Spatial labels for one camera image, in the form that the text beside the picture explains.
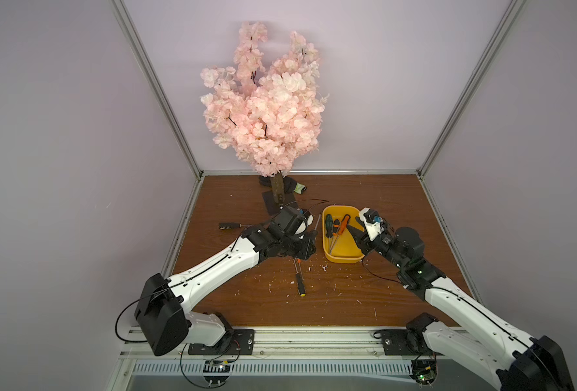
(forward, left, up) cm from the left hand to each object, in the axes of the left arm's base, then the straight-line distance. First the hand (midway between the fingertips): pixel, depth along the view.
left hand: (316, 249), depth 76 cm
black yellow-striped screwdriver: (-6, +5, -15) cm, 17 cm away
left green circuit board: (-29, +30, -19) cm, 46 cm away
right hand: (+8, -12, +7) cm, 16 cm away
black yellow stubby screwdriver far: (+17, +36, -14) cm, 42 cm away
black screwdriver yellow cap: (+14, -1, -13) cm, 19 cm away
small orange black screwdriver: (+16, -9, -15) cm, 24 cm away
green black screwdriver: (+20, -7, -14) cm, 26 cm away
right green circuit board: (-30, -32, -18) cm, 47 cm away
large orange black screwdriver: (+20, -14, -13) cm, 28 cm away
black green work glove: (+42, +10, -15) cm, 45 cm away
